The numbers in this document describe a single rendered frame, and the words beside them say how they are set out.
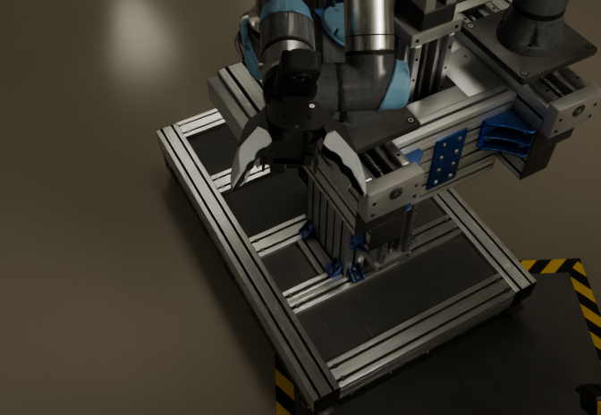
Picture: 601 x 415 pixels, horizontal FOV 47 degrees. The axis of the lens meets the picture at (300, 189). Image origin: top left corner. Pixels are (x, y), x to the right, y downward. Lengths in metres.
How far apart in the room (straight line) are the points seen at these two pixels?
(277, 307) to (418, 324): 0.45
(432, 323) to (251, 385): 0.63
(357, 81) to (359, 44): 0.06
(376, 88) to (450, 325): 1.34
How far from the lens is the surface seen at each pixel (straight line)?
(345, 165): 0.80
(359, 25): 1.04
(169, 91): 3.28
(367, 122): 1.41
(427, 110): 1.62
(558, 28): 1.67
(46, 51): 3.66
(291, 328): 2.21
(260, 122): 0.83
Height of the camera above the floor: 2.18
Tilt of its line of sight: 51 degrees down
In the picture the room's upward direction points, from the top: straight up
